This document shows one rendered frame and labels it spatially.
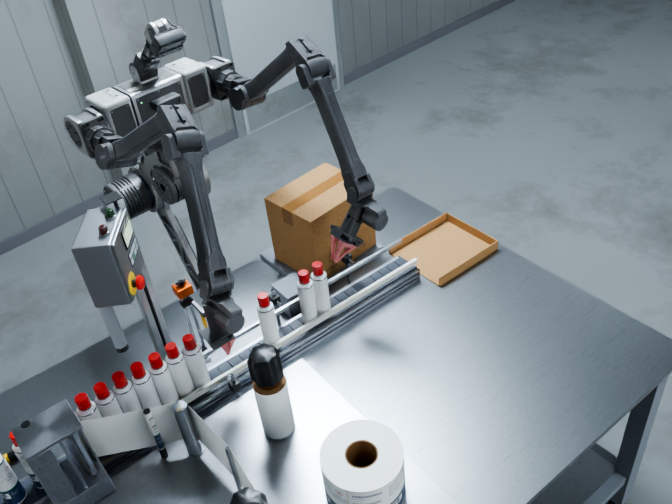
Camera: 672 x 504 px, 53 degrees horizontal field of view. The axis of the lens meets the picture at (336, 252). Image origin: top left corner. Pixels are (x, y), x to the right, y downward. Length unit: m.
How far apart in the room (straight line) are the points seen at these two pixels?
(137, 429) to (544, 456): 1.06
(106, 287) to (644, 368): 1.52
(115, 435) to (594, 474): 1.65
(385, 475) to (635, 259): 2.59
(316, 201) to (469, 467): 1.00
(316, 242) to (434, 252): 0.48
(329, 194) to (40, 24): 2.49
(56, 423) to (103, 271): 0.37
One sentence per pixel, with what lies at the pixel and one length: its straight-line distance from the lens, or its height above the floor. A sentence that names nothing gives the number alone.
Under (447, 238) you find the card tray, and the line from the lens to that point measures 2.55.
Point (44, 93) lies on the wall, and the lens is 4.43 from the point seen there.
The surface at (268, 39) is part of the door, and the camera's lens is 5.17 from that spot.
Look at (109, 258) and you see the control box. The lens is 1.67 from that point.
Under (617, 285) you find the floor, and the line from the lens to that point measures 3.74.
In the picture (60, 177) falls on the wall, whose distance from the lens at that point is 4.62.
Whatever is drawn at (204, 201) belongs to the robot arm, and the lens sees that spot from 1.76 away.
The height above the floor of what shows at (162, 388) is 0.98.
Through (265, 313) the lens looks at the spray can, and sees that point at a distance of 2.00.
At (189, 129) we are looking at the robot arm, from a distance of 1.79.
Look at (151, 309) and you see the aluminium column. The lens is 1.98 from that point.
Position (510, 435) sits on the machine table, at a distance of 1.93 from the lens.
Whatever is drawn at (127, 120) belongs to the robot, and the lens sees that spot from 2.28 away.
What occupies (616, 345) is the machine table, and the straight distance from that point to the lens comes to 2.22.
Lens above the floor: 2.37
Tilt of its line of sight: 38 degrees down
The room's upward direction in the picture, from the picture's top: 7 degrees counter-clockwise
